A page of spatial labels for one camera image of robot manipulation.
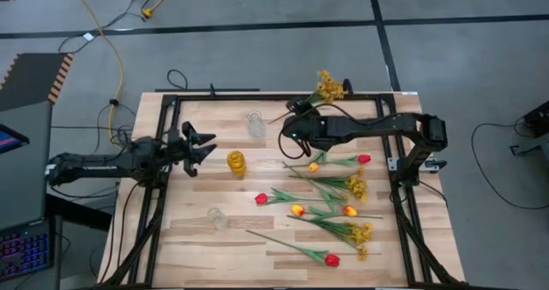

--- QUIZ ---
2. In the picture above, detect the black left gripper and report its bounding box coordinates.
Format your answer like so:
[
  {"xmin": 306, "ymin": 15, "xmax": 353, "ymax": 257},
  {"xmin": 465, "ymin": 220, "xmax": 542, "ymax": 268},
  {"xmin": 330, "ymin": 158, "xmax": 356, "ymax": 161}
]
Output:
[{"xmin": 161, "ymin": 120, "xmax": 218, "ymax": 178}]

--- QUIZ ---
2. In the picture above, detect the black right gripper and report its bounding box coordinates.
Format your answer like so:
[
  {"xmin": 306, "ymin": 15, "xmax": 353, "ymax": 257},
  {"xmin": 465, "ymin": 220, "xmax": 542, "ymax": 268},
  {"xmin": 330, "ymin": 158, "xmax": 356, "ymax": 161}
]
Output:
[{"xmin": 281, "ymin": 97, "xmax": 330, "ymax": 152}]

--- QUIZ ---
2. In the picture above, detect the yellow daffodil bunch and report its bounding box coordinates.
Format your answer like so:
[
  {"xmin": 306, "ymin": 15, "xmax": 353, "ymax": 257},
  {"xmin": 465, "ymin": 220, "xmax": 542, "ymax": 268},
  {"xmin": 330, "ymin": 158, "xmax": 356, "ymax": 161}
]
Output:
[
  {"xmin": 287, "ymin": 167, "xmax": 369, "ymax": 204},
  {"xmin": 286, "ymin": 214, "xmax": 375, "ymax": 262},
  {"xmin": 268, "ymin": 69, "xmax": 347, "ymax": 124}
]

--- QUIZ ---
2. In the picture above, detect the small yellow tulip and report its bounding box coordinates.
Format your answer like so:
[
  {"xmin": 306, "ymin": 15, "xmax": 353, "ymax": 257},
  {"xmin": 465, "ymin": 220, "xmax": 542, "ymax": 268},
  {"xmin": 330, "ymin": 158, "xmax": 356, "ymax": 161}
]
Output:
[{"xmin": 307, "ymin": 150, "xmax": 331, "ymax": 173}]

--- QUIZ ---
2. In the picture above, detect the red tulip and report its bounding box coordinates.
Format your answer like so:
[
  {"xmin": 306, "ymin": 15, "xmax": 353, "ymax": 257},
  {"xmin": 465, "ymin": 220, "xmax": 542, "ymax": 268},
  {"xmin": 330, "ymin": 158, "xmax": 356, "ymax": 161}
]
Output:
[
  {"xmin": 282, "ymin": 154, "xmax": 372, "ymax": 170},
  {"xmin": 245, "ymin": 229, "xmax": 341, "ymax": 269},
  {"xmin": 254, "ymin": 188, "xmax": 348, "ymax": 208}
]

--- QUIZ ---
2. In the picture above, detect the yellow orange tulip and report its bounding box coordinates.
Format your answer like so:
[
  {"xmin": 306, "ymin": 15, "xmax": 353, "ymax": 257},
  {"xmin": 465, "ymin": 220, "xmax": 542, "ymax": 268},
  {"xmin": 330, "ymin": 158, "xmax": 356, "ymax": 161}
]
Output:
[
  {"xmin": 290, "ymin": 203, "xmax": 384, "ymax": 221},
  {"xmin": 281, "ymin": 160, "xmax": 359, "ymax": 218}
]

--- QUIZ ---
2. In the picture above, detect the amber glass vase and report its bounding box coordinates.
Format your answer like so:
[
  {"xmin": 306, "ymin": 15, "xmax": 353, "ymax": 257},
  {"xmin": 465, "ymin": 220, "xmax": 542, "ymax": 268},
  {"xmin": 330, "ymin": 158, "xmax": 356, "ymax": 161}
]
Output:
[{"xmin": 226, "ymin": 150, "xmax": 248, "ymax": 178}]

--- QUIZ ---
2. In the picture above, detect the clear textured glass vase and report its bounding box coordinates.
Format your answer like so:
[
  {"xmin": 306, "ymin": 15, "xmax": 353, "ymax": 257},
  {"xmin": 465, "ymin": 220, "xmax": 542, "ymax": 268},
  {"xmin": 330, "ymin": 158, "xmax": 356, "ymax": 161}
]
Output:
[{"xmin": 246, "ymin": 109, "xmax": 267, "ymax": 140}]

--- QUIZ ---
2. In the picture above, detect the clear smooth glass vase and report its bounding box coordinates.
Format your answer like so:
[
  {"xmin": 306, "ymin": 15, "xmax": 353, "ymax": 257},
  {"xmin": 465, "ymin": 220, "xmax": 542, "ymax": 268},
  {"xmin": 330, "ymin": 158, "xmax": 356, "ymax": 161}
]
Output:
[{"xmin": 206, "ymin": 207, "xmax": 228, "ymax": 230}]

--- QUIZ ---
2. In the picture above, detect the black equipment box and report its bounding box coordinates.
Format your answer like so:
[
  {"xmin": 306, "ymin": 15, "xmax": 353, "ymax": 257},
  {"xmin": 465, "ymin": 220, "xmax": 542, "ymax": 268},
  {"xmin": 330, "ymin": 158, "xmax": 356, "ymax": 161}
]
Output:
[{"xmin": 522, "ymin": 100, "xmax": 549, "ymax": 139}]

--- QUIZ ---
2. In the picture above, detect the black aluminium table frame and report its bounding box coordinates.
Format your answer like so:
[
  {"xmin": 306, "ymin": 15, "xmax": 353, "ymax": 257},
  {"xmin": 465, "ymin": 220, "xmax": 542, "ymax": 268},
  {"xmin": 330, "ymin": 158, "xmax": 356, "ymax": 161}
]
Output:
[{"xmin": 92, "ymin": 78, "xmax": 468, "ymax": 290}]

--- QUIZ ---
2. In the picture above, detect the black cable loop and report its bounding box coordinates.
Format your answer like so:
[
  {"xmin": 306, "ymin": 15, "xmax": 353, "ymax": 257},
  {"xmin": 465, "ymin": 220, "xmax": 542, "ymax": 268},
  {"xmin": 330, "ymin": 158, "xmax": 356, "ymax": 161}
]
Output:
[{"xmin": 166, "ymin": 69, "xmax": 190, "ymax": 91}]

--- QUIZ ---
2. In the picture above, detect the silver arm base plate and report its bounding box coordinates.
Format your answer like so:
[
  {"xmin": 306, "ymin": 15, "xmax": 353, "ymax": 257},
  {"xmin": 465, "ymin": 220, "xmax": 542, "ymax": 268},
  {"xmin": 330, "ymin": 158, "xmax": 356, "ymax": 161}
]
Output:
[{"xmin": 387, "ymin": 155, "xmax": 448, "ymax": 173}]

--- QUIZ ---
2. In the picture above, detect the long yellow floor cable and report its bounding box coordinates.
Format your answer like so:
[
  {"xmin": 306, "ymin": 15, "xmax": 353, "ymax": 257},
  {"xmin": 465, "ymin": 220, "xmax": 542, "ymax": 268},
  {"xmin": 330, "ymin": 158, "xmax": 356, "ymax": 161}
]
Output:
[{"xmin": 68, "ymin": 0, "xmax": 125, "ymax": 141}]

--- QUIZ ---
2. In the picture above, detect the yellow cable with plug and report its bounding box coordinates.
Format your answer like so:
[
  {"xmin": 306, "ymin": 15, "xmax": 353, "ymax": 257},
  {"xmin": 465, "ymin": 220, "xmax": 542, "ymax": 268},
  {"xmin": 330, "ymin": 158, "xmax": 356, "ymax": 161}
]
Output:
[{"xmin": 142, "ymin": 0, "xmax": 184, "ymax": 19}]

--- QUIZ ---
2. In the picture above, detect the black floor cable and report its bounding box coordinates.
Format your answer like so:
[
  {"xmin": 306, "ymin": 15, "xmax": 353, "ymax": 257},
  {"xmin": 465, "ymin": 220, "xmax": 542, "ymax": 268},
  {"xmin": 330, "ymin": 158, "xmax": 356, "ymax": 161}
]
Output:
[{"xmin": 470, "ymin": 122, "xmax": 549, "ymax": 211}]

